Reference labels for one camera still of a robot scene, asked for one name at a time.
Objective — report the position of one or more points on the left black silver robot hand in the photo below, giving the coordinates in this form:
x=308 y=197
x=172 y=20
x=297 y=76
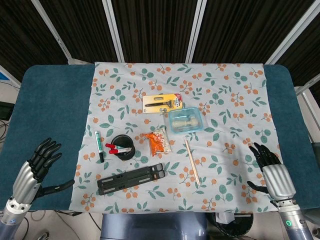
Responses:
x=25 y=180

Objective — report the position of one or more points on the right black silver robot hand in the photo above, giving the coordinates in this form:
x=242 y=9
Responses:
x=278 y=180

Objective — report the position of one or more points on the black capped marker pen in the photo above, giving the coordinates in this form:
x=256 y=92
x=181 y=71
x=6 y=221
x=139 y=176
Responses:
x=99 y=145

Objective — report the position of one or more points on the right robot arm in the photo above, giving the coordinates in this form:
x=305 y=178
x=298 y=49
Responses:
x=292 y=220

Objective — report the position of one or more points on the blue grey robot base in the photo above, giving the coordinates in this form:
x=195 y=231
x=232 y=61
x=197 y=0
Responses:
x=150 y=225

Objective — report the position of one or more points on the red capped marker pen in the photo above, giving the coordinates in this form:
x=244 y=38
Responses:
x=111 y=145
x=113 y=151

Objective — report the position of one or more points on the black round pen holder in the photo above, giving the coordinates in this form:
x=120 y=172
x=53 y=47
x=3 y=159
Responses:
x=122 y=140

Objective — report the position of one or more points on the black waste bin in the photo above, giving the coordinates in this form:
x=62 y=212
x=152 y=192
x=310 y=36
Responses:
x=237 y=226

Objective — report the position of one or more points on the black box device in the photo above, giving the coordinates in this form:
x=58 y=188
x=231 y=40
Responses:
x=5 y=111

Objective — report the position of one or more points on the teal table cover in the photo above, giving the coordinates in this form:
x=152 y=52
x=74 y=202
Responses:
x=55 y=105

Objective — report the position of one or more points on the floral print tablecloth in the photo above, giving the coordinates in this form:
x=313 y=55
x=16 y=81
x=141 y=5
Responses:
x=225 y=112

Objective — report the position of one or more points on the wooden chopstick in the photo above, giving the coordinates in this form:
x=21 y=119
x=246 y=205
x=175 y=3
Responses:
x=192 y=162

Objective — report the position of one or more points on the black folding laptop stand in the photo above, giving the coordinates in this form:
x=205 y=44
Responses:
x=130 y=178

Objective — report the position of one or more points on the cream plastic fitting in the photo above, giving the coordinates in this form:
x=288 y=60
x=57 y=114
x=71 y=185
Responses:
x=182 y=123

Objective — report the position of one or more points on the clear blue plastic container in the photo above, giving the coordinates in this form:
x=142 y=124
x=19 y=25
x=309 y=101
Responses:
x=185 y=112

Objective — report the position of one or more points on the orange snack packet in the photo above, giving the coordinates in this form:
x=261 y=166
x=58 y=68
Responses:
x=156 y=143

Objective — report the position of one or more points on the yellow carded razor pack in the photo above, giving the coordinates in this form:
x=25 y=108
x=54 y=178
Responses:
x=162 y=102

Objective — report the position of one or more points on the white frame post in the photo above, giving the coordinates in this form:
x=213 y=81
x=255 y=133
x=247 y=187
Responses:
x=113 y=30
x=51 y=30
x=292 y=32
x=196 y=30

